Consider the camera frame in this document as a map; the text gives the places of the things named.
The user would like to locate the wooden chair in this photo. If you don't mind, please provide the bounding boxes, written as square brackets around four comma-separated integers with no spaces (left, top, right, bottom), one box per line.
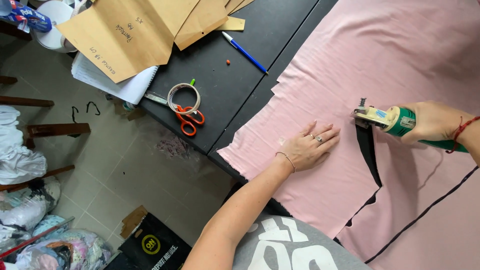
[0,75,91,193]

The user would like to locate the blue plastic packet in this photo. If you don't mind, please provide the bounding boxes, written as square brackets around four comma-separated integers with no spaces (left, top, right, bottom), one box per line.
[0,0,53,34]

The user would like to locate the brown cardboard piece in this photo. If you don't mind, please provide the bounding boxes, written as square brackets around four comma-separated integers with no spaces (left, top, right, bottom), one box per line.
[120,205,149,239]

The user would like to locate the person's right hand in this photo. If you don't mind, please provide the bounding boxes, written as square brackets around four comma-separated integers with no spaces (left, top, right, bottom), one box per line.
[398,100,470,146]

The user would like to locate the white elastic band roll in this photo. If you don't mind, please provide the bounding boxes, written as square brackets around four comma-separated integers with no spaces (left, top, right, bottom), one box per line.
[33,0,81,53]

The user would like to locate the heap of white cloth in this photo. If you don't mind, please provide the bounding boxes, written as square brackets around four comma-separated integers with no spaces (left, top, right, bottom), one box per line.
[0,105,48,186]

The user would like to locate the folded brown paper pattern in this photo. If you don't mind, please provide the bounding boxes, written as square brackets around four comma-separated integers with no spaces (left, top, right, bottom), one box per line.
[174,0,230,51]

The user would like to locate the person's grey printed shirt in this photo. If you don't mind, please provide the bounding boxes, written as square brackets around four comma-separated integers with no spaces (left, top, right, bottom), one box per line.
[232,215,372,270]

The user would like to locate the thin gold wrist bracelet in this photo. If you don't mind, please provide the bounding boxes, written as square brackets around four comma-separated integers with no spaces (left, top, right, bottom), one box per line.
[275,151,297,174]

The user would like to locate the large brown paper pattern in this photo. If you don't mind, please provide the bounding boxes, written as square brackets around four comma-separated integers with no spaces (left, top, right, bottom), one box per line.
[56,0,200,84]

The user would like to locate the red stick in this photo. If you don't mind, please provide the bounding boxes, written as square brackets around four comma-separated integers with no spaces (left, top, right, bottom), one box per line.
[0,216,76,260]

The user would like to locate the white spiral notebook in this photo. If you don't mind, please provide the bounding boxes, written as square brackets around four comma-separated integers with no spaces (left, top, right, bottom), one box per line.
[71,52,160,106]

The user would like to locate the green electric fabric cutter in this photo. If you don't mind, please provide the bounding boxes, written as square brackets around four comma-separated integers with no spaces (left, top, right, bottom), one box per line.
[350,97,469,154]

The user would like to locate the blue ballpoint pen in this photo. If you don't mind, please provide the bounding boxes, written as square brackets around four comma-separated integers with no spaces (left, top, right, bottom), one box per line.
[221,31,269,76]

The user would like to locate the heap of fabric scrap bags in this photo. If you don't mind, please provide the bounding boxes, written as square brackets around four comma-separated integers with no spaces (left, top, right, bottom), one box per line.
[0,176,113,270]

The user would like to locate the person's left hand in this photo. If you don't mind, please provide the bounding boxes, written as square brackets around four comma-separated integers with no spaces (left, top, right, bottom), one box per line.
[280,120,342,174]

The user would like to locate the black bag with yellow logo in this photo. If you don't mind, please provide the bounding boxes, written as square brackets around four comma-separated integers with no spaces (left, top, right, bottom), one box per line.
[105,212,193,270]

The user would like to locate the red string bracelet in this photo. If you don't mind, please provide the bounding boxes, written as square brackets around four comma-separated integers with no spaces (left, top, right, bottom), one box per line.
[445,115,480,154]

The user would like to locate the small brown paper piece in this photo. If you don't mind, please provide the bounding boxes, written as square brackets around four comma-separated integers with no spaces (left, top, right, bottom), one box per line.
[215,16,246,32]

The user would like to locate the brown paper pattern stack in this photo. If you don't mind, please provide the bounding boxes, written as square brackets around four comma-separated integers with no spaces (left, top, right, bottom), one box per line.
[224,0,256,16]

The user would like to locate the cut pink fabric piece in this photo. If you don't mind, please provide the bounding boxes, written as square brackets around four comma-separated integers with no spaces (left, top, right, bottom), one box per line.
[365,168,480,270]

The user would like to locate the orange handled scissors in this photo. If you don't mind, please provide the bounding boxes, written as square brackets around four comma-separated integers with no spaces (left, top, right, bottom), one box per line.
[143,91,206,137]

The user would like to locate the large pink fabric sheet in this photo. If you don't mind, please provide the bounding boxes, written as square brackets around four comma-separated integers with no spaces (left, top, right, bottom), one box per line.
[217,0,480,263]

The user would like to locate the clear adhesive tape roll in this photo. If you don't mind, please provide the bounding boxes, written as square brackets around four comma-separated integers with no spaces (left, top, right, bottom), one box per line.
[167,83,201,115]

